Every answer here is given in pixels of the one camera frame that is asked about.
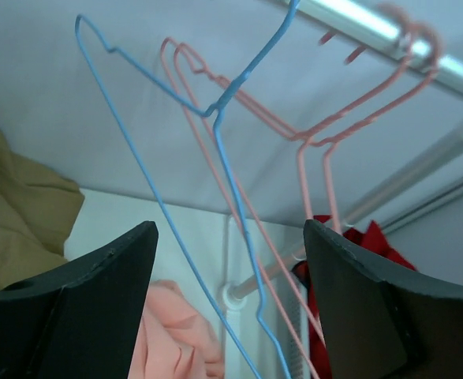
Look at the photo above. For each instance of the metal clothes rack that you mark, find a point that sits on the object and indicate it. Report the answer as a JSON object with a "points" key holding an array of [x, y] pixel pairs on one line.
{"points": [[414, 46]]}

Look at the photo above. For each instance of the red garment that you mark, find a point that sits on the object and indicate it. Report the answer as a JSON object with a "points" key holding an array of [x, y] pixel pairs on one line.
{"points": [[373, 239]]}

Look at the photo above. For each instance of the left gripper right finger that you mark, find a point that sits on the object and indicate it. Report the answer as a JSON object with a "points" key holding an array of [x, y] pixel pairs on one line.
{"points": [[380, 319]]}

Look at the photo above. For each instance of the pink hanger middle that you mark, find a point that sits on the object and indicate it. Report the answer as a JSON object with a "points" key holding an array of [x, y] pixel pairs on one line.
{"points": [[300, 83]]}

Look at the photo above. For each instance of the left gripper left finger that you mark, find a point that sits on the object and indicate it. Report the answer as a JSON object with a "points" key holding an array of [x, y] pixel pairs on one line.
{"points": [[79, 320]]}

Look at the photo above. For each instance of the tan brown garment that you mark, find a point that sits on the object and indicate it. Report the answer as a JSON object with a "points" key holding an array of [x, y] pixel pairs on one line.
{"points": [[38, 209]]}

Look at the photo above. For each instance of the blue wire hanger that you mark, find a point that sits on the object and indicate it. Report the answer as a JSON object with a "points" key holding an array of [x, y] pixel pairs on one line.
{"points": [[259, 277]]}

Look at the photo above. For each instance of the pink skirt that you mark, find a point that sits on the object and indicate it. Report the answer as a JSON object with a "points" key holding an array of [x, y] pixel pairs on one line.
{"points": [[174, 340]]}

